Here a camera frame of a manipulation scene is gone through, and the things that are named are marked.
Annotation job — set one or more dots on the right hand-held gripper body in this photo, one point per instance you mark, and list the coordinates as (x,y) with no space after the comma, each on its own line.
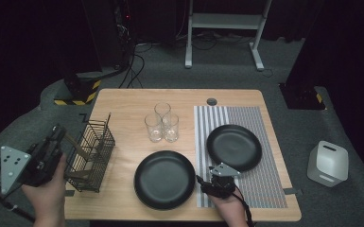
(222,187)

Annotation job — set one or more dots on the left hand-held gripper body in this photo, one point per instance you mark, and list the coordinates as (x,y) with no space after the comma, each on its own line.
(41,164)

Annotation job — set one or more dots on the black plate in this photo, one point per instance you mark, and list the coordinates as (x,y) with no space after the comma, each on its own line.
(233,145)
(164,179)

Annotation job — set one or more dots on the clear drinking glass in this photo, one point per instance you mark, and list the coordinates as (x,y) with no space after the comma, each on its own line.
(171,130)
(152,129)
(162,108)

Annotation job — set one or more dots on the person's right hand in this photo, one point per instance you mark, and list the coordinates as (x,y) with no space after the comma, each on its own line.
(231,213)

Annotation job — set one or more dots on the person's left hand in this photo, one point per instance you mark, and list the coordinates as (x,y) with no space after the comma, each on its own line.
(48,201)

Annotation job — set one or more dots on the grey tape strip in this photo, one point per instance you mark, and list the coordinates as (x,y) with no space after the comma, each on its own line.
(293,191)
(70,193)

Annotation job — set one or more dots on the black yellow striped stand base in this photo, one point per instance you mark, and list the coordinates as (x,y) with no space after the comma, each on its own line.
(82,88)

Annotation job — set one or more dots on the grey striped placemat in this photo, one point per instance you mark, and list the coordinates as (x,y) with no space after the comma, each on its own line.
(264,126)

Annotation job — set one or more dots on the grey table grommet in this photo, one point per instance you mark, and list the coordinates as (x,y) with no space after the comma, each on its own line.
(211,101)

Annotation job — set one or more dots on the white box-shaped device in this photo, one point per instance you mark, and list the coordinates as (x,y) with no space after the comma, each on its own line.
(327,164)

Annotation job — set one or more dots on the black equipment rack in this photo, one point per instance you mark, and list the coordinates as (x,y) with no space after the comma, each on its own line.
(107,38)

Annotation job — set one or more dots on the black pillar stand base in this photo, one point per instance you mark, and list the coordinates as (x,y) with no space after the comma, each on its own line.
(299,97)

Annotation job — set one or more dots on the white metal stand frame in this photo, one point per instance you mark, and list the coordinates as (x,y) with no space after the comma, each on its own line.
(227,21)

